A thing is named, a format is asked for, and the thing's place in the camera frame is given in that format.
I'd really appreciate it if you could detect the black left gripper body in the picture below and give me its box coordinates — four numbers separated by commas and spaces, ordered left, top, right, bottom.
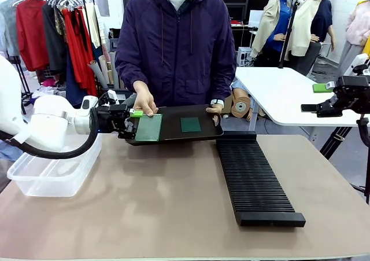
97, 104, 131, 134

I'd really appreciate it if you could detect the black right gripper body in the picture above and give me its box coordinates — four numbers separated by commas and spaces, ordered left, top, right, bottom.
332, 75, 370, 113

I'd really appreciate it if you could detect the large light green PCB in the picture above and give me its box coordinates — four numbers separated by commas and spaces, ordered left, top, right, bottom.
134, 113, 163, 142

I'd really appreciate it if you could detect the black rectangular serving tray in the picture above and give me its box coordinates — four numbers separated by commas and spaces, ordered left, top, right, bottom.
125, 104, 225, 146

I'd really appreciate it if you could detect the small dark green PCB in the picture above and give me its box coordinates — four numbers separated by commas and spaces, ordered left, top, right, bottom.
180, 116, 202, 133

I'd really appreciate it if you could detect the person's right forearm purple sleeve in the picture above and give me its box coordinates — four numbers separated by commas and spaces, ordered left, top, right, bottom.
114, 41, 151, 91

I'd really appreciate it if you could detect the person's left forearm purple sleeve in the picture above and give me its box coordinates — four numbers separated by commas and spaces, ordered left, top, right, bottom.
206, 46, 237, 101

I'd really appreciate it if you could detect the person's right hand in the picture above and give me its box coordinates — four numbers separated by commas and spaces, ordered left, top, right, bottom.
132, 80, 159, 117

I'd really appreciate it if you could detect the person's left hand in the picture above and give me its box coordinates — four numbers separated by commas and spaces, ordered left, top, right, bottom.
205, 103, 225, 120

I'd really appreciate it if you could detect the white background table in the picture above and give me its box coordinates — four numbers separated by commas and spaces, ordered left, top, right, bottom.
235, 66, 370, 128

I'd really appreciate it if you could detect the bundle of cardboard tubes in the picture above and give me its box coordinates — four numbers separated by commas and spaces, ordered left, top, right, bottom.
87, 51, 122, 90

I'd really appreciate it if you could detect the mannequin with cream jacket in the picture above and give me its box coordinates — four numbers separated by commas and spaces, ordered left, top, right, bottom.
288, 0, 336, 76

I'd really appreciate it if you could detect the black vertical stand pole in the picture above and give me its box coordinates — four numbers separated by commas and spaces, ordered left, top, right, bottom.
277, 0, 301, 69

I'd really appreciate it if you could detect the mannequin with pink top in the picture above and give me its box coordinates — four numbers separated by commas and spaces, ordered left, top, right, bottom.
336, 0, 370, 79

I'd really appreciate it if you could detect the red hanging dress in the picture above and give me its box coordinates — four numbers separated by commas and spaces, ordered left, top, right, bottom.
61, 8, 98, 97

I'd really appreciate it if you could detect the brown dummy with round disc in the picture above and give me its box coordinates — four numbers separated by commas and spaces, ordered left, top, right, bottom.
222, 86, 257, 122

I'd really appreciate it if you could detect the person's torso purple jacket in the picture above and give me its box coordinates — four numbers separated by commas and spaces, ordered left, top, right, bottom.
114, 0, 237, 108

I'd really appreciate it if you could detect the mannequin with beige coat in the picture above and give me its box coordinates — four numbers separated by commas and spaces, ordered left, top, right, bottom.
250, 0, 296, 68

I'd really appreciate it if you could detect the clear plastic storage box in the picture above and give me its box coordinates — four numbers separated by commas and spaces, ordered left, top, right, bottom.
7, 133, 104, 198

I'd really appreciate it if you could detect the black slotted PCB rack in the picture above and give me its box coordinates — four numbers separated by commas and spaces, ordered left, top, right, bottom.
216, 130, 306, 227

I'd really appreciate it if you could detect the black hanging garment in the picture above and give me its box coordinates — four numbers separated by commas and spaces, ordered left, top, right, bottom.
42, 2, 69, 74

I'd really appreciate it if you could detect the cream hanging garment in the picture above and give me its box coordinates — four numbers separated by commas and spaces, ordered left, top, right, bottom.
83, 2, 102, 50

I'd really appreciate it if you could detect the light blue cloth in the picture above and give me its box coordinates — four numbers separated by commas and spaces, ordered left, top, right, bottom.
0, 139, 25, 163

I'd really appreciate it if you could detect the red hanging jacket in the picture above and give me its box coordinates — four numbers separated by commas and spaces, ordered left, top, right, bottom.
16, 0, 50, 72

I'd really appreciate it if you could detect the grey hanging garment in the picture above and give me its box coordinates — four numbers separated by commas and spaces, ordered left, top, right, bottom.
0, 0, 23, 58

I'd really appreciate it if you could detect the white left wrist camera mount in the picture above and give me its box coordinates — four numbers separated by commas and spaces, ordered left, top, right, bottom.
98, 89, 120, 107

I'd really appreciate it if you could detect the black camera tripod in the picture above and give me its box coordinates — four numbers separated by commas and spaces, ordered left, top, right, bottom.
319, 113, 370, 205

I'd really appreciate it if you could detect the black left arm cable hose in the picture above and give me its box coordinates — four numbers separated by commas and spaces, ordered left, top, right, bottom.
0, 108, 101, 160

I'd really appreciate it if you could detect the white wire crate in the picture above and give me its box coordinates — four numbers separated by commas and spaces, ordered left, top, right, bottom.
236, 46, 255, 68

